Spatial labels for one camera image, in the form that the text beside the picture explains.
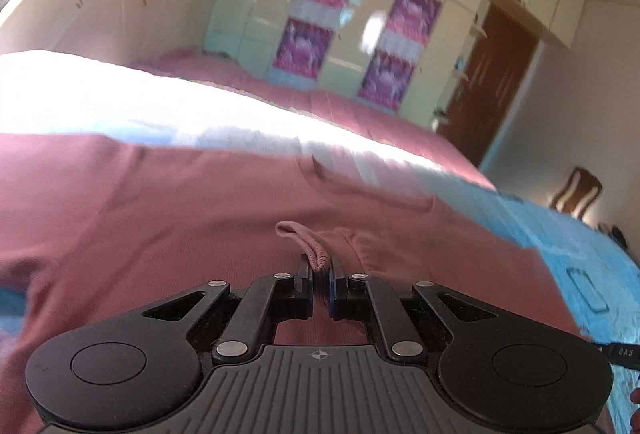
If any pink knit garment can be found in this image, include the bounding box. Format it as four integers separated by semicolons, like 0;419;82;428
1;135;578;433

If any purple poster lower right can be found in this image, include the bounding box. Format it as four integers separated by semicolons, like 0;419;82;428
358;50;414;111

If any purple poster lower left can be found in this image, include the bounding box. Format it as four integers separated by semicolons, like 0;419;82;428
272;18;333;79

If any person's right hand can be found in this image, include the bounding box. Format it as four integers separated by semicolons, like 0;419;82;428
629;388;640;405

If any purple poster upper right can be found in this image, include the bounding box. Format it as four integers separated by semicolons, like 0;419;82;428
386;0;442;45

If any cream wooden headboard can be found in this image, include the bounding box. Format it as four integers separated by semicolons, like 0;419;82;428
1;0;198;65

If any brown wooden chair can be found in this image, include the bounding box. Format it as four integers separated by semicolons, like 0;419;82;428
549;166;603;220

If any brown wooden door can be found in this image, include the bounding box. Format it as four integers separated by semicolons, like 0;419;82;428
438;6;538;166

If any pink checked duvet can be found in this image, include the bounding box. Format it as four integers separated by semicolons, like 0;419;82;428
129;49;495;190

